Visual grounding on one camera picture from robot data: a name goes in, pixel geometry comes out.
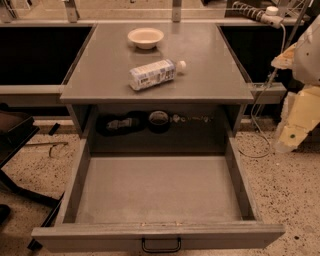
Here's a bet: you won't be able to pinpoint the blue labelled plastic bottle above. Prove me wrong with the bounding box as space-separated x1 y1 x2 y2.
129 59 187 91

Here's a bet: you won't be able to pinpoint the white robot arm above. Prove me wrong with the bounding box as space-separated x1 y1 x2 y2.
271 15 320 153

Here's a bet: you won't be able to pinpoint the grey cabinet with top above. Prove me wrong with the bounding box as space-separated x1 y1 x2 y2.
61 23 252 156

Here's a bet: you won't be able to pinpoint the small metal parts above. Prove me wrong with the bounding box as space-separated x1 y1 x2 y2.
170 114 213 123

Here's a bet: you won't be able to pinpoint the black tape roll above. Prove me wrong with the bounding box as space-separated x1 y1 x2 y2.
148 110 170 133

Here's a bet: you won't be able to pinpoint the white ceramic bowl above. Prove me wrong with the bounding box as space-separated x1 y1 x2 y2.
128 28 164 50

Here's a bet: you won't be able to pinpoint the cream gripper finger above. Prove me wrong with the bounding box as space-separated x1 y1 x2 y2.
271 44 296 70
274 125 308 153

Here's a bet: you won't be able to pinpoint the black chair base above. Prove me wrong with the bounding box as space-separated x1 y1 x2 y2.
0 103 69 251

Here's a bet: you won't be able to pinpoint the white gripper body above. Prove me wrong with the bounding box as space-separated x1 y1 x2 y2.
282 85 320 139

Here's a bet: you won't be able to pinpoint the white device with ribbed hose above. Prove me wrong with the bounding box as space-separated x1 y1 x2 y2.
232 1 283 29

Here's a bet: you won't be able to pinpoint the black drawer handle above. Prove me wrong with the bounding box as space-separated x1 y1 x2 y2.
141 238 182 254

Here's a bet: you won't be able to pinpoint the black pouch with grey clip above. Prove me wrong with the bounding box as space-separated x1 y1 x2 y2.
95 111 148 137

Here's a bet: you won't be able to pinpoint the open grey top drawer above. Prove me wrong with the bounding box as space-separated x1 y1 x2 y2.
32 138 285 252

